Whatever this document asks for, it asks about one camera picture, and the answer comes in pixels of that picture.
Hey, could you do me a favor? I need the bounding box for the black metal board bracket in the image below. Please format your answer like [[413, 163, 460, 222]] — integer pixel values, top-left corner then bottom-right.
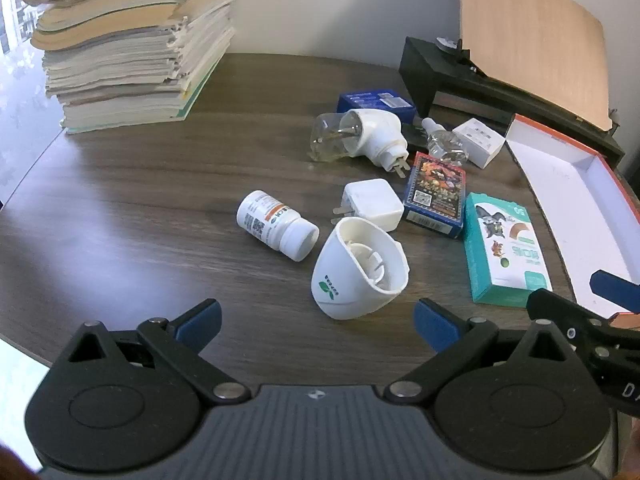
[[434, 36, 478, 72]]

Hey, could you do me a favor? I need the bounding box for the light wooden board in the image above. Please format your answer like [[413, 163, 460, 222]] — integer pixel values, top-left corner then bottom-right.
[[457, 0, 615, 133]]

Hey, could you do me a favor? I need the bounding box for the white plug-in vaporizer with bottle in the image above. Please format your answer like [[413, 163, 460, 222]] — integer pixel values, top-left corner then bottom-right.
[[309, 108, 410, 179]]

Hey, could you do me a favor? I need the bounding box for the small white box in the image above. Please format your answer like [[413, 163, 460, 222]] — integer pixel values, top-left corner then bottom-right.
[[451, 118, 507, 170]]

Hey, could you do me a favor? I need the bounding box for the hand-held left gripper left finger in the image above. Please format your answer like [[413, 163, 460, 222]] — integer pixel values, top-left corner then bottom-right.
[[50, 298, 252, 407]]

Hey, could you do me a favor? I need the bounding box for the colourful playing card box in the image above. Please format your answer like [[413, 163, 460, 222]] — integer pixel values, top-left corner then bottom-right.
[[401, 151, 469, 239]]

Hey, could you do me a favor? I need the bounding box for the black desk riser shelf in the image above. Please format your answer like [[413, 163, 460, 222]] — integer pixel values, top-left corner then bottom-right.
[[398, 36, 627, 166]]

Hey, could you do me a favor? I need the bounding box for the clear refill bottle white cap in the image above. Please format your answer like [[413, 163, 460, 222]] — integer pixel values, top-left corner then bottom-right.
[[421, 117, 474, 165]]

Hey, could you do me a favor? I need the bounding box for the orange cardboard box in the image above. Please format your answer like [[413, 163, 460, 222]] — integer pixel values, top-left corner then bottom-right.
[[504, 113, 640, 331]]

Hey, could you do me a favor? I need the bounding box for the white charger plug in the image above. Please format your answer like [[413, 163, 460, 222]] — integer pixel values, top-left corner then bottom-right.
[[331, 178, 405, 232]]

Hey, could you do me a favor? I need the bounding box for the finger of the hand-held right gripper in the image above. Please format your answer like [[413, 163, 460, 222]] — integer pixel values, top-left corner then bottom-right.
[[526, 288, 610, 357], [590, 270, 640, 305]]

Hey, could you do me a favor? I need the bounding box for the stack of books and papers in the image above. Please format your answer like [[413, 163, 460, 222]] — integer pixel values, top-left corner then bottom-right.
[[15, 0, 251, 135]]

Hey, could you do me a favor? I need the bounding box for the blue box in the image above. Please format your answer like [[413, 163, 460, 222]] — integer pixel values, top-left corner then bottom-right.
[[337, 91, 417, 123]]

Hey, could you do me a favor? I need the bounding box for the white cone-shaped vaporizer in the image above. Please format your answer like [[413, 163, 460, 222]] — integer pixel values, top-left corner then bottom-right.
[[310, 217, 411, 321]]

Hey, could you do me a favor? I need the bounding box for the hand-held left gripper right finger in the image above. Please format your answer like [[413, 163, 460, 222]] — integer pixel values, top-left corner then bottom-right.
[[384, 298, 582, 407]]

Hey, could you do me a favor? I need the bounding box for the teal cartoon box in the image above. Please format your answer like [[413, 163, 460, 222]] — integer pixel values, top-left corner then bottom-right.
[[462, 192, 554, 306]]

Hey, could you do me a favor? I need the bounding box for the white pill bottle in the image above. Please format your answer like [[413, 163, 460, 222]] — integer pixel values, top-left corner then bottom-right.
[[236, 190, 321, 263]]

